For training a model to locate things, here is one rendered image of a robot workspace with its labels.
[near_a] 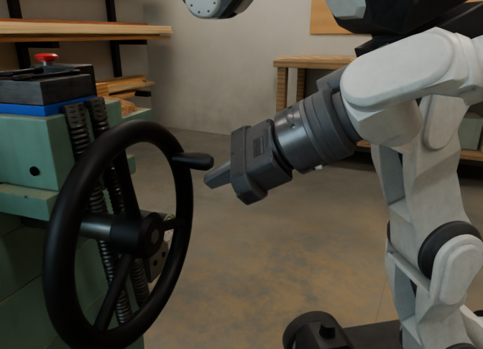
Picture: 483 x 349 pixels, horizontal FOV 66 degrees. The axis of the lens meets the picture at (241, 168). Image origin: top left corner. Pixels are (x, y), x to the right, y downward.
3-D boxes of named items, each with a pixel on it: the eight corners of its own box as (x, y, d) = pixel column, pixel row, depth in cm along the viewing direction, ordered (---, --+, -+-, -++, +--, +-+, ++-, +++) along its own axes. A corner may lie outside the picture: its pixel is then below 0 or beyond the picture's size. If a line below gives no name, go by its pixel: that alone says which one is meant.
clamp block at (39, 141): (56, 194, 44) (42, 120, 41) (-27, 180, 49) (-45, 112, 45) (129, 157, 58) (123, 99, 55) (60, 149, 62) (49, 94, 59)
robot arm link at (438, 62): (366, 144, 46) (494, 109, 39) (341, 110, 39) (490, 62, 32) (359, 100, 49) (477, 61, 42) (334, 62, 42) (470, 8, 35)
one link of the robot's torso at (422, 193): (435, 235, 94) (425, 50, 77) (492, 277, 78) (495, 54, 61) (381, 254, 93) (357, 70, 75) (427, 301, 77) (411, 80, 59)
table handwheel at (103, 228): (160, 368, 52) (11, 347, 28) (48, 334, 58) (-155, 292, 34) (216, 188, 66) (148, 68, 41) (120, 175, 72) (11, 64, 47)
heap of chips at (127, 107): (118, 116, 72) (117, 102, 71) (66, 112, 75) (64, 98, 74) (143, 108, 79) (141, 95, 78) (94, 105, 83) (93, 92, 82)
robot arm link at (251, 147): (263, 220, 51) (345, 189, 46) (220, 184, 45) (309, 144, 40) (259, 153, 59) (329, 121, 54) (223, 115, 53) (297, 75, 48)
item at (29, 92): (45, 117, 43) (36, 67, 41) (-25, 110, 46) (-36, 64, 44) (116, 99, 55) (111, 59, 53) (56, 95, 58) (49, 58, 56)
